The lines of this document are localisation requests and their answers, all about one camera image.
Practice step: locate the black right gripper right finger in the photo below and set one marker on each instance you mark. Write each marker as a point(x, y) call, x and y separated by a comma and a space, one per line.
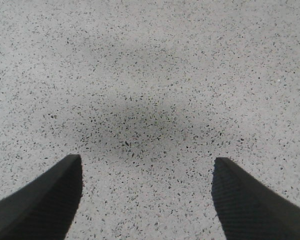
point(247, 209)

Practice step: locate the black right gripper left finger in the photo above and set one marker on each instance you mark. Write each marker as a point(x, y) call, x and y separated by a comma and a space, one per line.
point(45, 208)

